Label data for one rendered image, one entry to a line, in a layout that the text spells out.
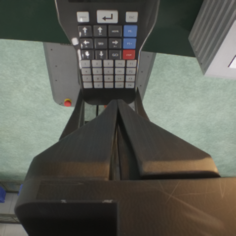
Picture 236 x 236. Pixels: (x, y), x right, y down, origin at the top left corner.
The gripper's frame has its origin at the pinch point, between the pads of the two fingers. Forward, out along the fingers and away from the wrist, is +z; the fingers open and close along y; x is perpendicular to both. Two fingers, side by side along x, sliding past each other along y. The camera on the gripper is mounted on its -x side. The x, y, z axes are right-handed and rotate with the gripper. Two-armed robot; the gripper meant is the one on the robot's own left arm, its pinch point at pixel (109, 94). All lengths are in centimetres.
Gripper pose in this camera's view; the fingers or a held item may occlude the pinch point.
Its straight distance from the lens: 27.4
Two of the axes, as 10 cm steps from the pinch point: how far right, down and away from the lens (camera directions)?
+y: -10.0, 0.0, -0.2
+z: -0.1, -9.9, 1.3
